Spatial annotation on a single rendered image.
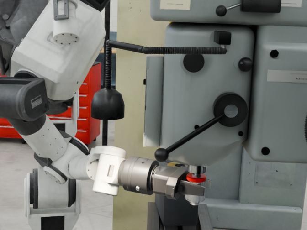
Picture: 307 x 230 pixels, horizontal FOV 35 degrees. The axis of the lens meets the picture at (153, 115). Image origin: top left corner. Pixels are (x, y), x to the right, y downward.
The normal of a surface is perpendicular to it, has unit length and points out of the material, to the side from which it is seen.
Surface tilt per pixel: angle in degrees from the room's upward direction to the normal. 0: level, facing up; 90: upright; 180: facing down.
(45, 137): 100
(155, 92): 90
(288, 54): 90
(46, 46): 58
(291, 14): 90
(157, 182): 90
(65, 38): 148
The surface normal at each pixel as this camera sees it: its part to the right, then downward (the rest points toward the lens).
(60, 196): 0.22, 0.29
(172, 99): -0.64, 0.14
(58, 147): 0.79, 0.32
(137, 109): 0.00, 0.21
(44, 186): 0.23, 0.06
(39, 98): 0.93, 0.06
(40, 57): 0.22, -0.33
